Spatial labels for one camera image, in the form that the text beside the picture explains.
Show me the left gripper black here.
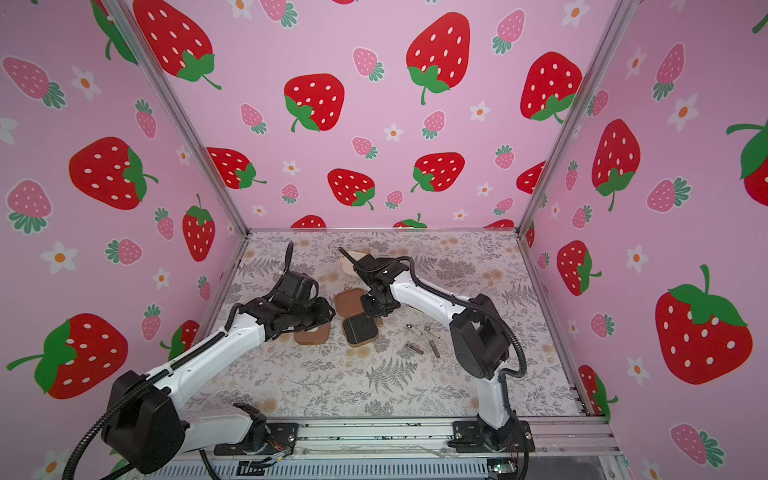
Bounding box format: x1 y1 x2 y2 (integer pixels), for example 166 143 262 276
289 296 338 332

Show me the tan brown case lid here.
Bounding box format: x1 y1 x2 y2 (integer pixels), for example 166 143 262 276
294 323 331 346

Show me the brown nail file tool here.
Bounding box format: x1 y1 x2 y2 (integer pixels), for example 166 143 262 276
428 340 441 359

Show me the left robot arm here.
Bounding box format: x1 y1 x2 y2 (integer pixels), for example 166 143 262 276
63 247 335 479

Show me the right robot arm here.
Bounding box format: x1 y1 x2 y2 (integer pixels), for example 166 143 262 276
339 248 535 457

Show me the small silver nail tool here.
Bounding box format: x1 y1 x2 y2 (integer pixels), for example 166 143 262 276
406 324 423 336

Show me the cream case lid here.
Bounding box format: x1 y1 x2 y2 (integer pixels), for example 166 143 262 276
341 250 365 277

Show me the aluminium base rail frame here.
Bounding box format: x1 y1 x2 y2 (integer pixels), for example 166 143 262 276
151 417 633 479

